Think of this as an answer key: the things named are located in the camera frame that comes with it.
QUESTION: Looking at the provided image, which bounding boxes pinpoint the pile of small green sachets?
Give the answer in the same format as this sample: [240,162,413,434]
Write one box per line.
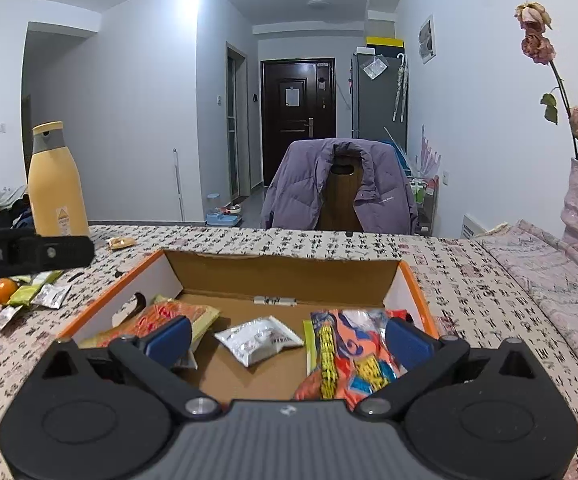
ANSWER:
[0,270,72,331]

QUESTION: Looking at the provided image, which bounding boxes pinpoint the pink patterned cloth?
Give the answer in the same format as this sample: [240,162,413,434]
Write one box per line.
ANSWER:
[479,220,578,376]

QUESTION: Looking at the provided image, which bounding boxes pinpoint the storage rack with items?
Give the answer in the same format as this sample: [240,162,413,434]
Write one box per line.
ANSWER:
[384,127,440,235]

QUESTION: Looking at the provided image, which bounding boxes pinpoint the glass inner door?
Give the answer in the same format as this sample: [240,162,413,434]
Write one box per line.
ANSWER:
[226,42,250,201]

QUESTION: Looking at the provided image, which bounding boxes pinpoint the purple padded jacket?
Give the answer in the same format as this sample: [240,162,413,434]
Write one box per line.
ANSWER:
[260,137,418,235]

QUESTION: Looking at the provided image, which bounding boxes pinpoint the blue pet feeder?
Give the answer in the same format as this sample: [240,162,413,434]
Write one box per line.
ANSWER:
[205,192,244,227]

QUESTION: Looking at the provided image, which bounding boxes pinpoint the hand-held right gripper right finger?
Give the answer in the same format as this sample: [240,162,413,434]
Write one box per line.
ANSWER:
[354,317,540,418]

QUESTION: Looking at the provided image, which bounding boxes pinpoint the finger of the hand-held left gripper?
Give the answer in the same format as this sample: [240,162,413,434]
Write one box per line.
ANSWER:
[13,235,94,276]

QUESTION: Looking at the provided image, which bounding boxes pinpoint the red cardboard box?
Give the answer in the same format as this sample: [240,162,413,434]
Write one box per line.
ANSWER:
[56,247,442,408]

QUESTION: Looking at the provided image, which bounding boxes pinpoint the orange red snack packet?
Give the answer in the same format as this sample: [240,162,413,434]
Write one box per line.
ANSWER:
[79,300,220,356]

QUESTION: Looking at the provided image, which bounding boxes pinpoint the yellow bottle with grey collar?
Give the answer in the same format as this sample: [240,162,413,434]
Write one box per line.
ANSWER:
[28,121,90,237]

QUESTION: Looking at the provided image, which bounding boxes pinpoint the wall picture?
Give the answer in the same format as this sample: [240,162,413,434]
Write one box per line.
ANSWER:
[419,14,437,65]

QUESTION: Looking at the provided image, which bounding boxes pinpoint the pile of grey clothes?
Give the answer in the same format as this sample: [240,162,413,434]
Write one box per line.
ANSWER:
[0,185,34,233]

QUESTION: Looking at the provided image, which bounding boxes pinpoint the white mop handle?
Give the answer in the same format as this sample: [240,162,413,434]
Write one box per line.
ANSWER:
[172,149,186,222]

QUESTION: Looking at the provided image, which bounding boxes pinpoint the clear bag on refrigerator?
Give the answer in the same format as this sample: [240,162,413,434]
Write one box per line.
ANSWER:
[364,56,388,80]

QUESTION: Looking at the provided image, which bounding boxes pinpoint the wooden chair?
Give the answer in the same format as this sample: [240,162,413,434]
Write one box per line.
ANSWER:
[319,157,364,232]

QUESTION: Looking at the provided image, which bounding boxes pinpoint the folded white umbrella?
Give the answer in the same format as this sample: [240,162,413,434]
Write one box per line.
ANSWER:
[393,52,410,123]

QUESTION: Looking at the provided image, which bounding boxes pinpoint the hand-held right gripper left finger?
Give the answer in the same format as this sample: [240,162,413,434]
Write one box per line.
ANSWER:
[39,317,224,421]

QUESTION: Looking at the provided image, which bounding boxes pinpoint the grey refrigerator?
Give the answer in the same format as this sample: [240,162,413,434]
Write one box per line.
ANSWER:
[351,50,410,141]

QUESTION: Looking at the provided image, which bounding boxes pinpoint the silver white snack packet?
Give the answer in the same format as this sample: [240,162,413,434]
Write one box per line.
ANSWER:
[214,316,304,368]

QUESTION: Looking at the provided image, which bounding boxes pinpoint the yellow black box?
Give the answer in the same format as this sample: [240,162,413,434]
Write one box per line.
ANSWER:
[366,36,404,53]

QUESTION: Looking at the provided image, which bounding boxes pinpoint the large orange snack bag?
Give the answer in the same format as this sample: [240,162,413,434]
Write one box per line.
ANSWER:
[293,309,410,411]

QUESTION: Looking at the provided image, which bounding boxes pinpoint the dark brown entrance door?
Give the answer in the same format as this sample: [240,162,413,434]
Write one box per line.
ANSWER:
[260,58,337,191]

